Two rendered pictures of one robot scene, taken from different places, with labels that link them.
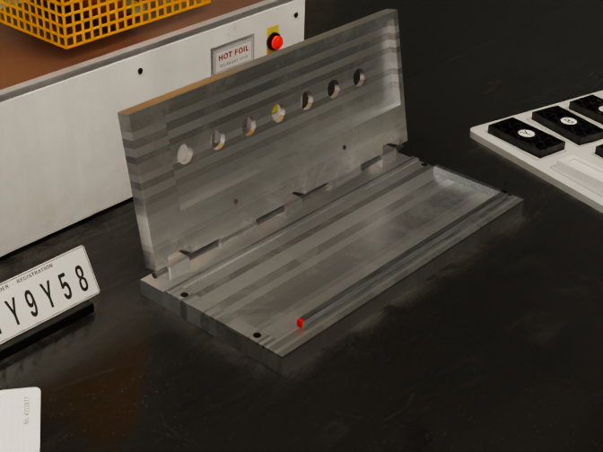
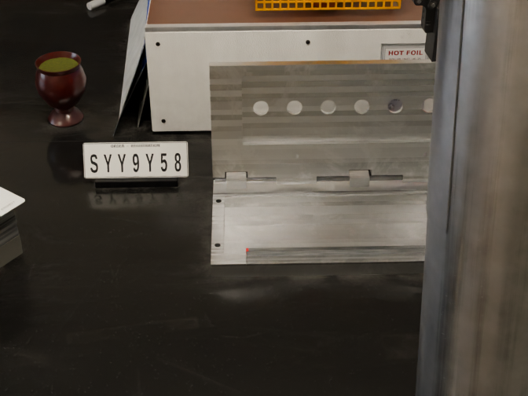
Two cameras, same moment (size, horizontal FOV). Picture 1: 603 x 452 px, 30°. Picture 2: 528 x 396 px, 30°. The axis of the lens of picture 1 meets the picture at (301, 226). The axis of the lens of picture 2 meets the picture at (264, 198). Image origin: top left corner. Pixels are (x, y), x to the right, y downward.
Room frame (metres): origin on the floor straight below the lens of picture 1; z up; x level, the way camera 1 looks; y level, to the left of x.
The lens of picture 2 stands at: (0.24, -0.80, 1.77)
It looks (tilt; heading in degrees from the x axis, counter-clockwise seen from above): 36 degrees down; 48
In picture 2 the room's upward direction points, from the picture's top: straight up
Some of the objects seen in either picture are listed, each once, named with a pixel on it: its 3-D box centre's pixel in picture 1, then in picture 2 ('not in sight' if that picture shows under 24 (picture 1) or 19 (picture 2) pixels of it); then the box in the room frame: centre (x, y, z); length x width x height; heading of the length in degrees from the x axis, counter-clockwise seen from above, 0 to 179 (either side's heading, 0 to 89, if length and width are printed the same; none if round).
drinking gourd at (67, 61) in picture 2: not in sight; (62, 90); (0.96, 0.51, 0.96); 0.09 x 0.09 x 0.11
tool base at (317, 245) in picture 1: (345, 239); (364, 218); (1.11, -0.05, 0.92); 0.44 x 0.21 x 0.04; 139
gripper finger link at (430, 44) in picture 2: not in sight; (434, 30); (1.12, -0.13, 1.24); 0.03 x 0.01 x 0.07; 58
